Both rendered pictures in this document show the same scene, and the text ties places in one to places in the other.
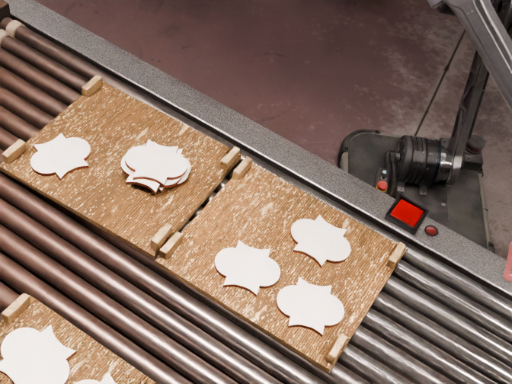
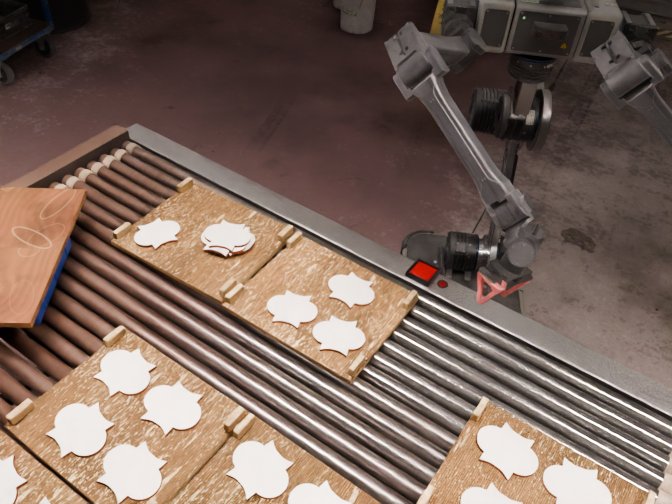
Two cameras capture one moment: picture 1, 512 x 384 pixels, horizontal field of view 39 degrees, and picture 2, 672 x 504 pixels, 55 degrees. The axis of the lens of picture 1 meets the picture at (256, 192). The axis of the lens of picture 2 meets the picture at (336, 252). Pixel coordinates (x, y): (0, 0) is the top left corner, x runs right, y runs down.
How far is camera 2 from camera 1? 36 cm
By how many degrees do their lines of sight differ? 8
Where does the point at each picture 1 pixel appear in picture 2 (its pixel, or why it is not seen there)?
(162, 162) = (232, 235)
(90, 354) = (166, 369)
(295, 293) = (327, 327)
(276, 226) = (317, 280)
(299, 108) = (373, 219)
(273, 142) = (322, 223)
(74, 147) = (167, 227)
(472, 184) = not seen: hidden behind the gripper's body
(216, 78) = (306, 198)
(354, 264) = (377, 307)
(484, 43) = (443, 122)
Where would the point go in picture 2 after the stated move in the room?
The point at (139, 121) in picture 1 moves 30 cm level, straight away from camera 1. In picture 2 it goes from (218, 209) to (224, 152)
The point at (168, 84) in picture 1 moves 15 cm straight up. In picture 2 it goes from (244, 184) to (242, 146)
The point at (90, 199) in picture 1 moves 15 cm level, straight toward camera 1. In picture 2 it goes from (176, 263) to (176, 302)
